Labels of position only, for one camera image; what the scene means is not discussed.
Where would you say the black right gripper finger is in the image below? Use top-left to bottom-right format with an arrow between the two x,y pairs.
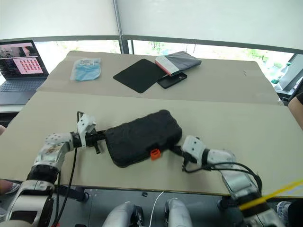
168,144 -> 183,156

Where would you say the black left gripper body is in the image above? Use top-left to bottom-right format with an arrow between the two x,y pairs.
84,130 -> 102,155

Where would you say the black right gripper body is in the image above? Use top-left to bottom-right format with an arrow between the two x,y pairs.
181,150 -> 197,164

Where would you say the black plastic tool case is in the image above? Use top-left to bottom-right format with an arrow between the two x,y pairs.
105,109 -> 183,168

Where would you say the black phone case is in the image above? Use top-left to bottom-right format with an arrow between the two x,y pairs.
157,72 -> 188,90

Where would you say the silver robot leg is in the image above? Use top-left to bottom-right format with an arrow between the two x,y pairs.
101,201 -> 144,227
164,198 -> 194,227

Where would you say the blue plastic packet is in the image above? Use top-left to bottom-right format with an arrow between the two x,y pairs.
70,58 -> 103,82

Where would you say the black rectangular mat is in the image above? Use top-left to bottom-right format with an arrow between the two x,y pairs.
113,58 -> 168,94

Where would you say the red white book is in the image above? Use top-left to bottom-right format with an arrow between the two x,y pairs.
155,55 -> 180,76

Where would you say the grey fabric pouch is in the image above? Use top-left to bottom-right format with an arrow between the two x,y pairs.
163,51 -> 203,74

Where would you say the pink shoe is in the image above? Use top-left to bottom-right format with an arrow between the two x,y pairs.
0,179 -> 21,195

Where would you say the dark grey laptop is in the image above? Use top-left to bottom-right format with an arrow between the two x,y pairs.
0,39 -> 50,106

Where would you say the grey shoe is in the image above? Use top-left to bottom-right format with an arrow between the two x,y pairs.
276,201 -> 294,221

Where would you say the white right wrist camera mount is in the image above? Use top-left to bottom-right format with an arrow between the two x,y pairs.
181,135 -> 209,166

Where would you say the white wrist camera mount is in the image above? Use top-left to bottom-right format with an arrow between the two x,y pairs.
76,113 -> 97,147
181,135 -> 209,166

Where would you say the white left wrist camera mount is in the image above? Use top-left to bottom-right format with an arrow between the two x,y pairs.
76,113 -> 97,147

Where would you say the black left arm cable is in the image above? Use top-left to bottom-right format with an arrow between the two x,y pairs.
55,110 -> 86,227

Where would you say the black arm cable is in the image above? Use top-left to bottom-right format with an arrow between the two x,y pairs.
181,160 -> 263,197
55,110 -> 86,227

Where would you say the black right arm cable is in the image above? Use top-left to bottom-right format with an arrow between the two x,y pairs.
181,160 -> 263,197

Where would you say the white cable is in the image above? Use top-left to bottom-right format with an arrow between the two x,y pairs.
149,191 -> 165,227

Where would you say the yellow strap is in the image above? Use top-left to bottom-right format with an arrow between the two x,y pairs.
239,179 -> 303,211

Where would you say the dark window frame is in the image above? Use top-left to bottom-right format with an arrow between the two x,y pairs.
0,0 -> 303,55

